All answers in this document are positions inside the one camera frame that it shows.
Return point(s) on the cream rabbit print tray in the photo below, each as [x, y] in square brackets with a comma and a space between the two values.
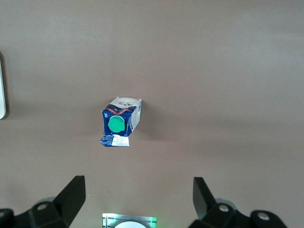
[2, 95]

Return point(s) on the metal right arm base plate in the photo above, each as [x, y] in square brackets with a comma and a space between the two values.
[107, 221]

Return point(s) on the blue white milk carton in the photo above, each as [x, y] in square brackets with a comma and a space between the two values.
[118, 123]

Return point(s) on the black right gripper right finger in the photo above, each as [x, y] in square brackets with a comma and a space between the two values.
[209, 209]

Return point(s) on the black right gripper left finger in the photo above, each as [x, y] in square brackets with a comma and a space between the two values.
[59, 209]

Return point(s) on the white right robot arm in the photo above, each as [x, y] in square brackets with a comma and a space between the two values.
[130, 225]

